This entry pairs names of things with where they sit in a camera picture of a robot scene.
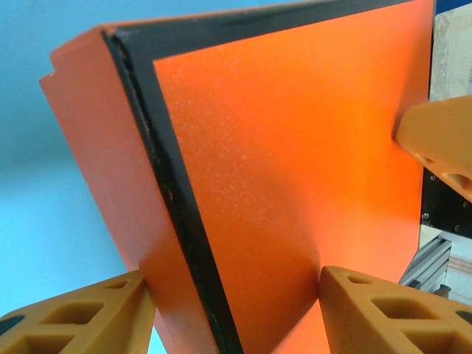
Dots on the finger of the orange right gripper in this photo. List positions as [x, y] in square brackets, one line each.
[442, 132]

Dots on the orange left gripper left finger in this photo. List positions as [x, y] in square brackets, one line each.
[73, 324]

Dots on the aluminium frame rails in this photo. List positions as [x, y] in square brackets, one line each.
[427, 262]

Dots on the orange gift box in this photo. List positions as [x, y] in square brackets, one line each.
[295, 147]

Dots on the blue cloth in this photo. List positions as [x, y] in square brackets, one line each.
[33, 184]

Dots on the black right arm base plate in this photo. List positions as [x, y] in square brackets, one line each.
[439, 206]

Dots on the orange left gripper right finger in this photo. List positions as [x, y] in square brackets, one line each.
[387, 324]

